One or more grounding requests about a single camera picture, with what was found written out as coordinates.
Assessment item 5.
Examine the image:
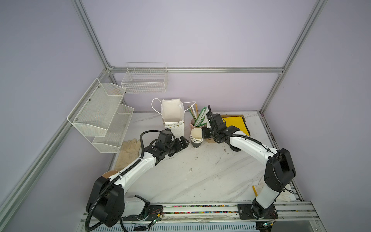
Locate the yellow handled tool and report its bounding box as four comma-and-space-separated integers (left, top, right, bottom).
252, 186, 258, 196

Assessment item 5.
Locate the yellow napkin stack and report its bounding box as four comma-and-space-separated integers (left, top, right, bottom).
223, 116, 250, 136

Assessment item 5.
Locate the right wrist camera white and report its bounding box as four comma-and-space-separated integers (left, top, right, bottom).
205, 115, 211, 129

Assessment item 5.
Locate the white paper takeout bag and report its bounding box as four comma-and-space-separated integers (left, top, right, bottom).
151, 98, 197, 138

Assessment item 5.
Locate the pink straw holder cup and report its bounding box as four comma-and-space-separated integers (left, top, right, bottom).
190, 119, 198, 130

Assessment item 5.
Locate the stack of paper cups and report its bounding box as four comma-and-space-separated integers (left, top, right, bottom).
190, 128, 204, 148

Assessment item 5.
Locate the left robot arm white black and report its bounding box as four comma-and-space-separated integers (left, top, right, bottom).
84, 129, 190, 232

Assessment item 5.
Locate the white mesh two-tier shelf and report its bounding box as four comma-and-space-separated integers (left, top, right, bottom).
67, 79, 134, 153

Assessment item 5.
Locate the stack of black lids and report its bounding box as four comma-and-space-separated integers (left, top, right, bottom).
230, 143, 241, 152

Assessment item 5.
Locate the black corrugated cable left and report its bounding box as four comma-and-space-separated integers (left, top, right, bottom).
83, 130, 174, 232

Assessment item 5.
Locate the white wire basket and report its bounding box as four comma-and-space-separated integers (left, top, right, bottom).
121, 62, 168, 94

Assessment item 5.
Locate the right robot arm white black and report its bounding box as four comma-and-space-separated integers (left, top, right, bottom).
202, 112, 296, 219

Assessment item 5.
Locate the beige glove left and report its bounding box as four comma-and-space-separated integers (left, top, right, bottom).
114, 139, 141, 171

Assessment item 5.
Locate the brown bowl with greens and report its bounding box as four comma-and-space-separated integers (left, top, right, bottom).
102, 170, 118, 178

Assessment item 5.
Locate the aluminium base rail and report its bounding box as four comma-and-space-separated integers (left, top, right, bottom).
95, 201, 326, 232

